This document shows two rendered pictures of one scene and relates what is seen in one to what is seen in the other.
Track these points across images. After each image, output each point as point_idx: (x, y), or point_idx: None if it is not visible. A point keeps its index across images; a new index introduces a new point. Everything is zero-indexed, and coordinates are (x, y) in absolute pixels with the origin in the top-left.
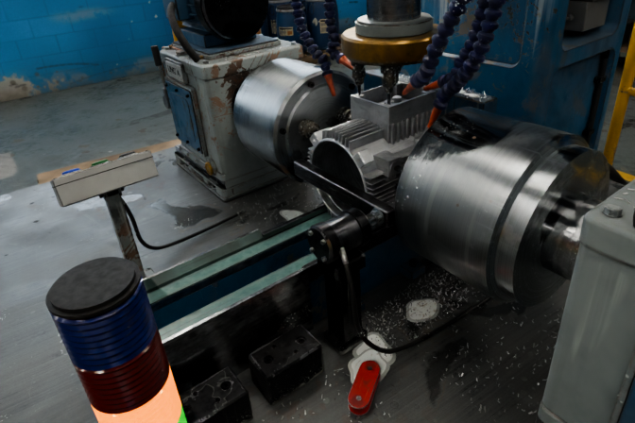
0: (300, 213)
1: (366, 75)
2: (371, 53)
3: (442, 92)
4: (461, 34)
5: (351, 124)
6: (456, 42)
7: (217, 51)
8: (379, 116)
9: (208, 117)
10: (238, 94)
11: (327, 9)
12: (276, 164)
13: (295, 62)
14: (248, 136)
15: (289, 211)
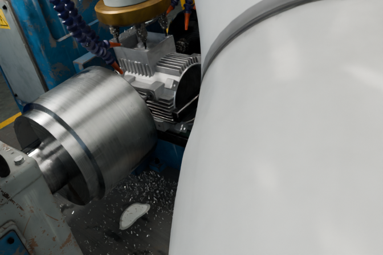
0: (127, 210)
1: (85, 63)
2: (168, 1)
3: (191, 1)
4: (85, 8)
5: (171, 60)
6: (84, 16)
7: None
8: (168, 46)
9: (51, 225)
10: (72, 150)
11: (77, 15)
12: (151, 148)
13: (62, 87)
14: (122, 160)
15: (122, 221)
